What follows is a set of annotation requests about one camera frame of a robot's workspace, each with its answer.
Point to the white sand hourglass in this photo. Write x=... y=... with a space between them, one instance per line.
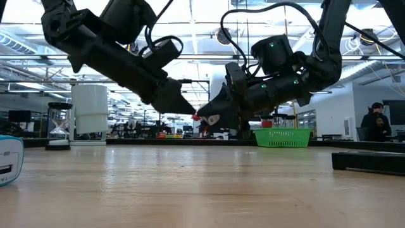
x=58 y=133

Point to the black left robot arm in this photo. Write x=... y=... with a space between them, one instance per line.
x=95 y=47

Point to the black aluminium table frame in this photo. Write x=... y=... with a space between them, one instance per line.
x=152 y=142

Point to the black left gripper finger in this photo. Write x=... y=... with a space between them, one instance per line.
x=172 y=101

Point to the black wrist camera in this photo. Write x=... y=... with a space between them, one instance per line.
x=272 y=54
x=161 y=52

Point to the red sand hourglass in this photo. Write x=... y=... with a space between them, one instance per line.
x=267 y=123

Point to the teal and white travel adapter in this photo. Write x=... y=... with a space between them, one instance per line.
x=9 y=158

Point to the black rectangular block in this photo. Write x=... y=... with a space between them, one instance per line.
x=367 y=163

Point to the green plastic mesh basket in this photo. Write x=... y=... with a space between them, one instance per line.
x=281 y=138

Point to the white cylindrical cup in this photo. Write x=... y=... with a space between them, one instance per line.
x=90 y=107

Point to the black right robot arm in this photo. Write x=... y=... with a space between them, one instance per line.
x=332 y=31

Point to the person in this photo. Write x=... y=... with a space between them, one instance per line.
x=379 y=123
x=368 y=123

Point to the black wall screen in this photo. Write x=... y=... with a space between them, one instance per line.
x=395 y=112

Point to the black computer monitor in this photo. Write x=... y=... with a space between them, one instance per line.
x=19 y=116

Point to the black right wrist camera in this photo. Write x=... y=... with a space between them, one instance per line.
x=272 y=54

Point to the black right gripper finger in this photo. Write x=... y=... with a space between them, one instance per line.
x=226 y=106

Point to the white building column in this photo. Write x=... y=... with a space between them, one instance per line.
x=216 y=80

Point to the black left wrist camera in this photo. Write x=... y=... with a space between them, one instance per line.
x=161 y=52

